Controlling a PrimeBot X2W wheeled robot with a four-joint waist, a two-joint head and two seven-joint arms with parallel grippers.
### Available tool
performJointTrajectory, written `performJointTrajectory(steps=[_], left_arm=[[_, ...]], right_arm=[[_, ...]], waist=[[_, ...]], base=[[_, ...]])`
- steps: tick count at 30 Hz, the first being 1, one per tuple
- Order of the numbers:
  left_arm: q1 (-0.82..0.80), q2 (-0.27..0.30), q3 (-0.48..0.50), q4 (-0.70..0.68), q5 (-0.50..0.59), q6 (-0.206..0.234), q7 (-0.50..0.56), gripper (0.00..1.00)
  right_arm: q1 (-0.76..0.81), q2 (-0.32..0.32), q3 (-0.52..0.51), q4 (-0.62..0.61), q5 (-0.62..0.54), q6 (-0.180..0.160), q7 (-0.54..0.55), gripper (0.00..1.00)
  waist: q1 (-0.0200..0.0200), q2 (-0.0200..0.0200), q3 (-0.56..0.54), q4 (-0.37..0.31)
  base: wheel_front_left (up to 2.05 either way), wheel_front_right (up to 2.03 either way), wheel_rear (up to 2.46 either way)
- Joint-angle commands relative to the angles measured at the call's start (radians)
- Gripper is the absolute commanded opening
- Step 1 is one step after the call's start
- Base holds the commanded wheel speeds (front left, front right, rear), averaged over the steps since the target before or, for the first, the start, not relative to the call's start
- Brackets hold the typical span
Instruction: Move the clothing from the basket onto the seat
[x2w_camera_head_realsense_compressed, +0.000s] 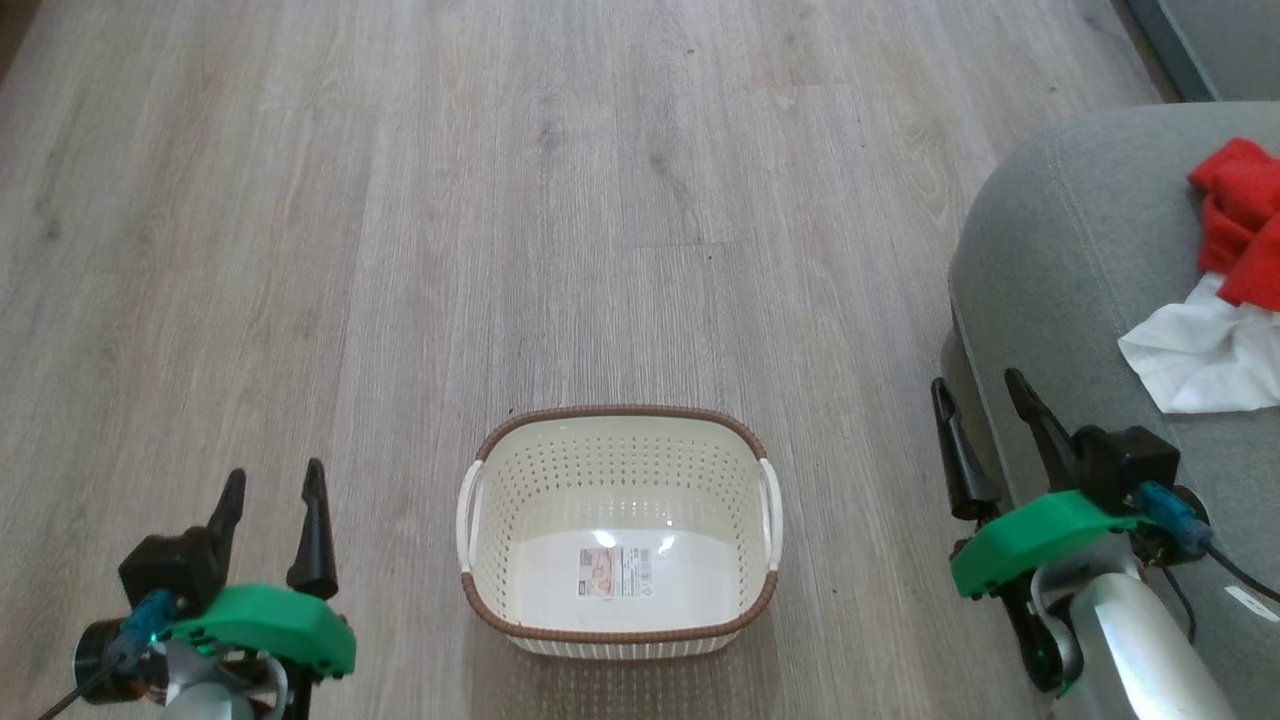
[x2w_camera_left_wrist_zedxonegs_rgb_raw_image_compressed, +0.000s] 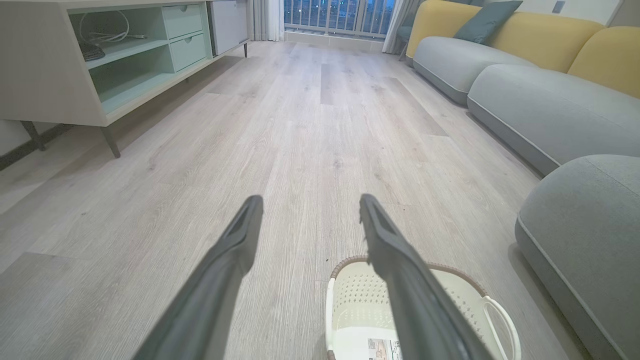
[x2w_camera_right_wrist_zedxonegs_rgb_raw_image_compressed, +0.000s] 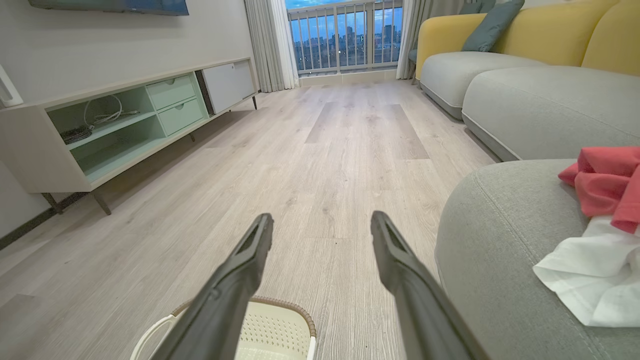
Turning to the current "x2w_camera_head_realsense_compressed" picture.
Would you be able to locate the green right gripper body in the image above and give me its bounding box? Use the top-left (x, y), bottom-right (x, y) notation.
top-left (949, 488), bottom-right (1153, 602)

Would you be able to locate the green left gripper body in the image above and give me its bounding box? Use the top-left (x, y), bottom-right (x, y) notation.
top-left (163, 584), bottom-right (357, 680)

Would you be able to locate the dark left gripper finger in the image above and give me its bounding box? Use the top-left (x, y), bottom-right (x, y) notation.
top-left (204, 468), bottom-right (248, 549)
top-left (286, 458), bottom-right (340, 602)

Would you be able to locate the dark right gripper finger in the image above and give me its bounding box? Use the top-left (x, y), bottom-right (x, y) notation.
top-left (1003, 367), bottom-right (1083, 493)
top-left (930, 376), bottom-right (1003, 522)

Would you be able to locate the red garment with white sleeve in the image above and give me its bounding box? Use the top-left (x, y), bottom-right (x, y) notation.
top-left (1117, 214), bottom-right (1280, 415)

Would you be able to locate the cream laundry basket brown rim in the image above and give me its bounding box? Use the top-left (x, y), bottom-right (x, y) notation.
top-left (456, 404), bottom-right (784, 660)

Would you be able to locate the grey fabric sofa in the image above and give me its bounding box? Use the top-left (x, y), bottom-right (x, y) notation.
top-left (944, 101), bottom-right (1280, 720)

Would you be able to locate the product label sticker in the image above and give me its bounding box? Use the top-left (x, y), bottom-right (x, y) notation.
top-left (576, 544), bottom-right (654, 602)

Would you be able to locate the dark grey background furniture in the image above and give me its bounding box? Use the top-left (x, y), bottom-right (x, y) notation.
top-left (1123, 0), bottom-right (1280, 104)

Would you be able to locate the blue left camera connector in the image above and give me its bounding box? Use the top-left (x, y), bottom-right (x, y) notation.
top-left (104, 588), bottom-right (181, 668)

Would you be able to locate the blue camera connector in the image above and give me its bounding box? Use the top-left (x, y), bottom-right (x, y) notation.
top-left (1134, 481), bottom-right (1214, 557)
top-left (104, 588), bottom-right (181, 668)

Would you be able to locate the blue right camera connector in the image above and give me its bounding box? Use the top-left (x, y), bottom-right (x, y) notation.
top-left (1134, 481), bottom-right (1214, 557)

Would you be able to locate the black left camera cable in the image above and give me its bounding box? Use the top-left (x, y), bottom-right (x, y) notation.
top-left (38, 650), bottom-right (133, 720)

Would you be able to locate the black camera cable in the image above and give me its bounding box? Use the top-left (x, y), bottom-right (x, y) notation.
top-left (1203, 543), bottom-right (1280, 604)
top-left (38, 650), bottom-right (133, 720)

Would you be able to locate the black right camera cable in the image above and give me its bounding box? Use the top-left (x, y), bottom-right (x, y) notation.
top-left (1203, 543), bottom-right (1280, 604)

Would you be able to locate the white tag on right cable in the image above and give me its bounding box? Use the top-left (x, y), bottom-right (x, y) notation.
top-left (1224, 584), bottom-right (1280, 625)

